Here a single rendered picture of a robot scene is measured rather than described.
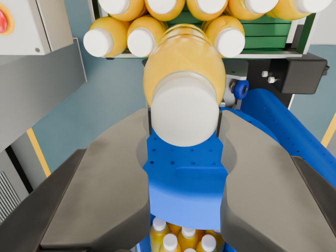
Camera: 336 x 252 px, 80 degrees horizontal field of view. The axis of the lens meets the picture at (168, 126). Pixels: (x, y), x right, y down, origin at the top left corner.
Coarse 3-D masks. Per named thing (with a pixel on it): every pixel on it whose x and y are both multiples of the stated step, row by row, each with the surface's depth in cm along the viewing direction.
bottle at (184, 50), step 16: (176, 32) 17; (192, 32) 17; (160, 48) 14; (176, 48) 13; (192, 48) 13; (208, 48) 14; (160, 64) 13; (176, 64) 12; (192, 64) 12; (208, 64) 13; (144, 80) 14; (160, 80) 12; (208, 80) 12; (224, 80) 14
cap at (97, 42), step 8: (88, 32) 30; (96, 32) 30; (104, 32) 31; (88, 40) 31; (96, 40) 31; (104, 40) 31; (88, 48) 31; (96, 48) 31; (104, 48) 31; (96, 56) 32
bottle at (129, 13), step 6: (132, 0) 30; (138, 0) 31; (126, 6) 30; (132, 6) 31; (138, 6) 32; (144, 6) 36; (126, 12) 31; (132, 12) 32; (138, 12) 33; (144, 12) 39; (120, 18) 32; (126, 18) 32; (132, 18) 34
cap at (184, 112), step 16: (176, 80) 11; (192, 80) 11; (160, 96) 11; (176, 96) 10; (192, 96) 10; (208, 96) 10; (160, 112) 11; (176, 112) 11; (192, 112) 11; (208, 112) 11; (160, 128) 12; (176, 128) 12; (192, 128) 11; (208, 128) 11; (176, 144) 12; (192, 144) 12
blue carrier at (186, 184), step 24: (168, 144) 34; (216, 144) 34; (144, 168) 30; (168, 168) 30; (192, 168) 30; (216, 168) 30; (168, 192) 26; (192, 192) 26; (216, 192) 26; (168, 216) 29; (192, 216) 27; (216, 216) 27; (144, 240) 62
